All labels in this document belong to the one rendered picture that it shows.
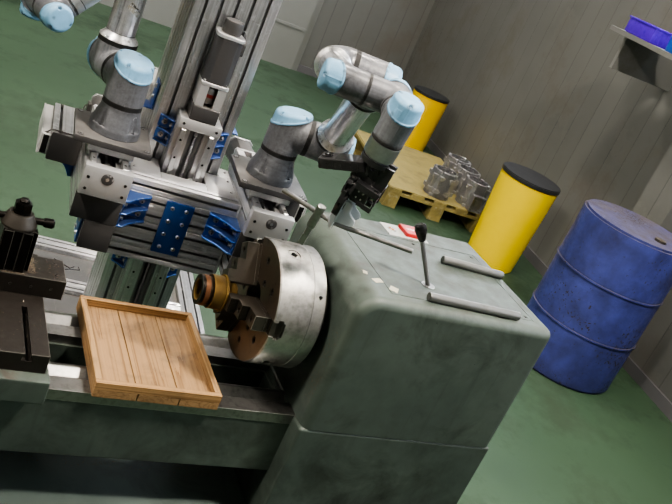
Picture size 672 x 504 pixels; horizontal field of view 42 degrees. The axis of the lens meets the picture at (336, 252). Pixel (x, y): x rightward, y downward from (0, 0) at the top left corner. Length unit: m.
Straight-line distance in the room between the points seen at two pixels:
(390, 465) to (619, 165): 4.65
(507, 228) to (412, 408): 4.29
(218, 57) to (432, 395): 1.17
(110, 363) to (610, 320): 3.62
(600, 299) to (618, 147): 1.90
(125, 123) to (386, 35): 7.86
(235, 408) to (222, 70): 1.05
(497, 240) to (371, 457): 4.32
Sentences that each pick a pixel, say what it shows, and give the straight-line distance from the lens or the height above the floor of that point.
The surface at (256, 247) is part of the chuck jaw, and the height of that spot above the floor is 1.19.
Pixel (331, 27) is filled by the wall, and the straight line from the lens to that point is 10.10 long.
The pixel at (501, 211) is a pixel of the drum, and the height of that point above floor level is 0.44.
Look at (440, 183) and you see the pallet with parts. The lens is 7.00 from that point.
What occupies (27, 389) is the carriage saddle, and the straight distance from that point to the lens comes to 1.94.
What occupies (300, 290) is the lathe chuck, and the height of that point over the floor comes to 1.19.
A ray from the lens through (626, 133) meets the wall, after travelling 6.79.
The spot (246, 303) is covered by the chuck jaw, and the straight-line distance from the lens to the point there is 2.09.
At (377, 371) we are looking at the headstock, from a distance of 2.16.
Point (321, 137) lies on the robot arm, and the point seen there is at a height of 1.36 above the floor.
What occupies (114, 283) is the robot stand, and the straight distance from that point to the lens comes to 3.05.
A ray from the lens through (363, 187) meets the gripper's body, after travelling 1.95.
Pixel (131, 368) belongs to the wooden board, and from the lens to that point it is 2.13.
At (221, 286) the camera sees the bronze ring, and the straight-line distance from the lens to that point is 2.11.
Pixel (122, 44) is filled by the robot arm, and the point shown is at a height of 1.40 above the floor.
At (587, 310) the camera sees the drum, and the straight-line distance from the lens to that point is 5.21.
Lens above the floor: 2.05
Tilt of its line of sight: 21 degrees down
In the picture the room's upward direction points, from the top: 24 degrees clockwise
